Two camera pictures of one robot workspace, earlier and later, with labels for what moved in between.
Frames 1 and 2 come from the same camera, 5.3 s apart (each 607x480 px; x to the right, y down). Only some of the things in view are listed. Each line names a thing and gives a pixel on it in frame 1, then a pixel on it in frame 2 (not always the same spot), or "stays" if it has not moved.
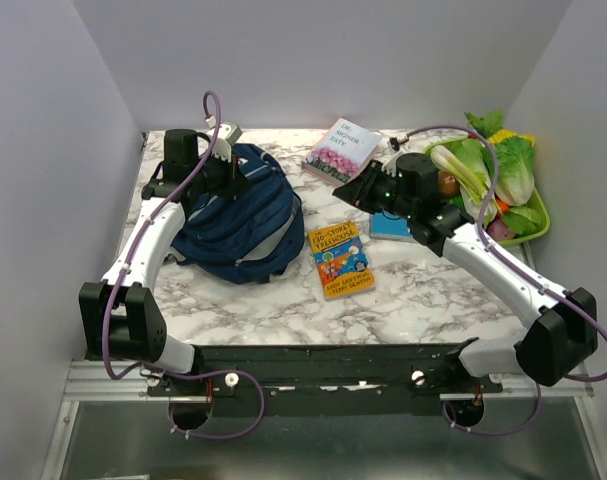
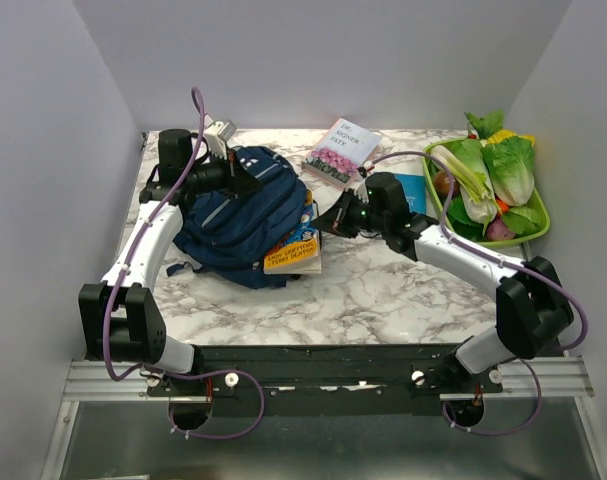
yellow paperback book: x=341 y=259 to x=301 y=252
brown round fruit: x=449 y=184 stays
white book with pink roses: x=341 y=152 stays
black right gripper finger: x=367 y=188 to x=335 y=217
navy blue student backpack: x=252 y=235 stays
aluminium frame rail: x=88 y=381 stays
